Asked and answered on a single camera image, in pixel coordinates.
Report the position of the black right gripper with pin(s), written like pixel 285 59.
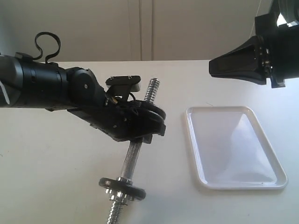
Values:
pixel 247 63

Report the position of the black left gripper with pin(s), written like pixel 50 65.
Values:
pixel 120 120

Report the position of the black weight plate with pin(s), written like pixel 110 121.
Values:
pixel 153 109
pixel 123 187

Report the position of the chrome threaded dumbbell bar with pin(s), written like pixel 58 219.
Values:
pixel 131 158

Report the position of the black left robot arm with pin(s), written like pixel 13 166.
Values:
pixel 25 83

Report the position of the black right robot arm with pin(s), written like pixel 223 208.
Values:
pixel 288 13

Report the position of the chrome star collar nut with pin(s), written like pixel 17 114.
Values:
pixel 117 196

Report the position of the white plastic tray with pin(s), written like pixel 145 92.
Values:
pixel 230 151

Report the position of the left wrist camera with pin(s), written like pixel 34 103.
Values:
pixel 123 85

